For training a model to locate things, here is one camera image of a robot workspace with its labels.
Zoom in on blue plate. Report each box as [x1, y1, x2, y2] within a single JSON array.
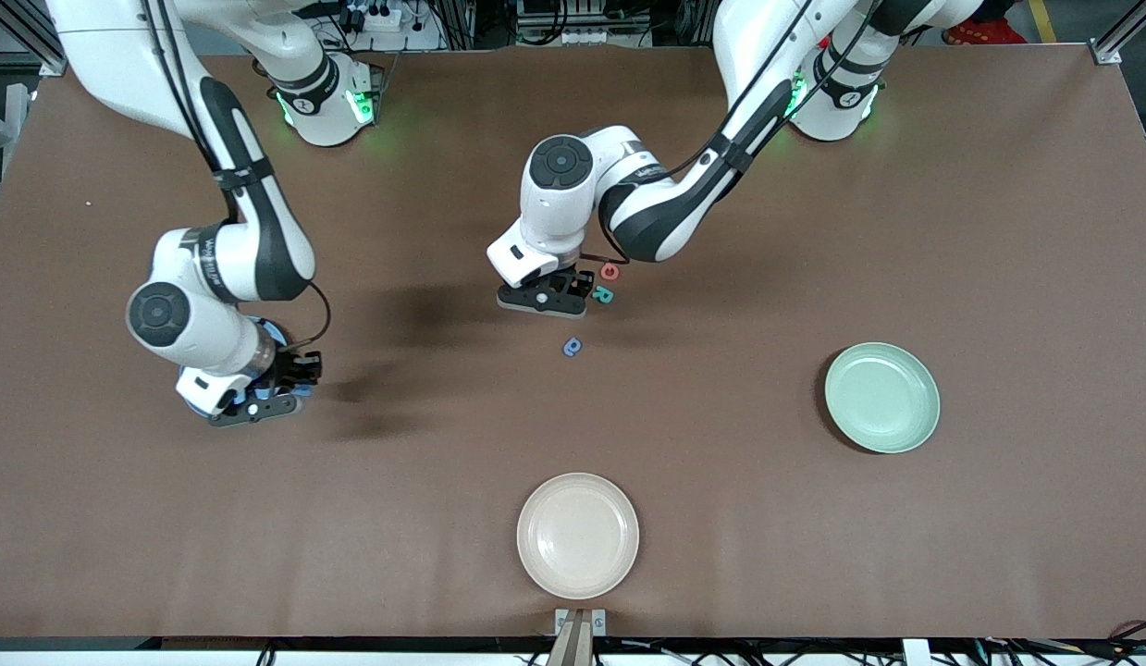
[[178, 317, 292, 422]]

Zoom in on beige plate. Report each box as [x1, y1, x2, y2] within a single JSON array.
[[516, 473, 640, 600]]

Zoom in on green plate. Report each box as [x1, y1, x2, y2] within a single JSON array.
[[824, 342, 941, 454]]

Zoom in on white power strip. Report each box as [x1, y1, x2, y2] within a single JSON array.
[[346, 0, 407, 33]]

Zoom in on red object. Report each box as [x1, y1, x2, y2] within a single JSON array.
[[943, 18, 1027, 45]]

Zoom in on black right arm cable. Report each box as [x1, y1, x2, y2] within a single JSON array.
[[142, 0, 333, 351]]

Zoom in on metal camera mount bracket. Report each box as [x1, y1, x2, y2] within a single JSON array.
[[554, 608, 608, 666]]

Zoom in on aluminium frame post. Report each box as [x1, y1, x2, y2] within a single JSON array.
[[1091, 0, 1146, 66]]

